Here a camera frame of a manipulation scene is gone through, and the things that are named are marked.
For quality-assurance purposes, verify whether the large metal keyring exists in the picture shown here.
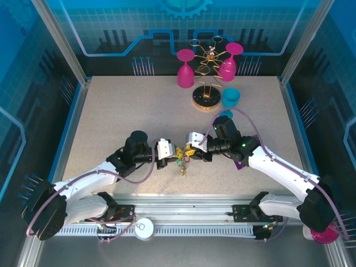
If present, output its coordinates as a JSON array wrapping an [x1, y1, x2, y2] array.
[[175, 151, 197, 169]]

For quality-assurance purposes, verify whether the purple candy packet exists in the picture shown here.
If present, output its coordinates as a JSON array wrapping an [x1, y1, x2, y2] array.
[[233, 159, 249, 172]]

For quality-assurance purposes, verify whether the blue plastic goblet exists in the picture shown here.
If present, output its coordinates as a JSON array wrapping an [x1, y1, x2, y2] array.
[[219, 87, 241, 120]]

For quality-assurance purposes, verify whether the pink plastic goblet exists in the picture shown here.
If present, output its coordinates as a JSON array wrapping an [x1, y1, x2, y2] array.
[[217, 42, 244, 83], [176, 48, 196, 89]]

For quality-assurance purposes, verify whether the white round lid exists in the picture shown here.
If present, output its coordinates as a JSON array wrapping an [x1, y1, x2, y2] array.
[[134, 217, 155, 241]]

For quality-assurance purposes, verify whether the pink cup bottom right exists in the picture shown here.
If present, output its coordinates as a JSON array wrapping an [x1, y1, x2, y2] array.
[[302, 221, 340, 245]]

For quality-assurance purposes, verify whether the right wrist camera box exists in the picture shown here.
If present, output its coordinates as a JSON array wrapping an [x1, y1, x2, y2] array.
[[184, 131, 209, 154]]

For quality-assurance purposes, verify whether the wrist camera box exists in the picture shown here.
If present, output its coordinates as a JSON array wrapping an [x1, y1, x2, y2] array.
[[154, 138, 178, 161], [184, 131, 209, 154]]

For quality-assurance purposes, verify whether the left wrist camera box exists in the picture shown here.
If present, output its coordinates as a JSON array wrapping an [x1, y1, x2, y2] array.
[[154, 138, 178, 161]]

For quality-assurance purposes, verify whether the aluminium rail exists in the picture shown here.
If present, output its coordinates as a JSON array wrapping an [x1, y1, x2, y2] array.
[[34, 192, 336, 226]]

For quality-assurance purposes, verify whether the gold wire glass rack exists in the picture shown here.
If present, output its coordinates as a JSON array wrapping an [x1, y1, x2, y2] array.
[[189, 35, 237, 112]]

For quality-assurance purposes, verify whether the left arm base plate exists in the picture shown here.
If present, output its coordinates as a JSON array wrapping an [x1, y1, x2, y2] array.
[[84, 205, 136, 223]]

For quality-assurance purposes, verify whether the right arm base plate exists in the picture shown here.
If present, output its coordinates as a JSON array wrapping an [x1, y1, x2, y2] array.
[[231, 204, 284, 223]]

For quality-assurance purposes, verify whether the slotted cable duct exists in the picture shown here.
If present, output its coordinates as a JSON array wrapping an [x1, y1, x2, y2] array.
[[57, 225, 256, 238]]

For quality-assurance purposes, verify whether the aluminium frame post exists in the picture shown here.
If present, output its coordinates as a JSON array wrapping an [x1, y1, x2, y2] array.
[[29, 0, 92, 86], [279, 0, 337, 86]]

